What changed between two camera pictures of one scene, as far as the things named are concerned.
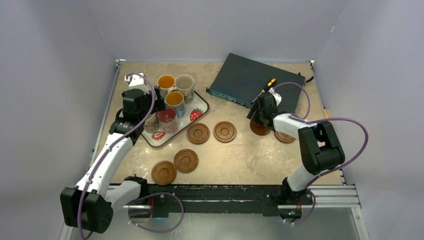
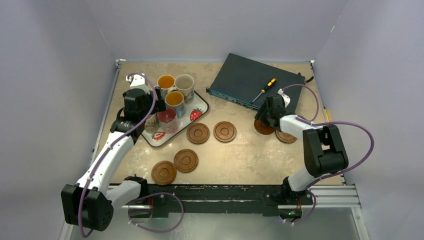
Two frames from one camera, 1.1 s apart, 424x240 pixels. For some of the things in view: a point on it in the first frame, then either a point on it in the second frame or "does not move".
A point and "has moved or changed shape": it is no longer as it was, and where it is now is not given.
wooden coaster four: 283,137 does not move
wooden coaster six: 163,173 does not move
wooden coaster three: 258,129 has moved or changed shape
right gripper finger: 251,112 to 260,114
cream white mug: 185,84 does not move
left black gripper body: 148,103 does not move
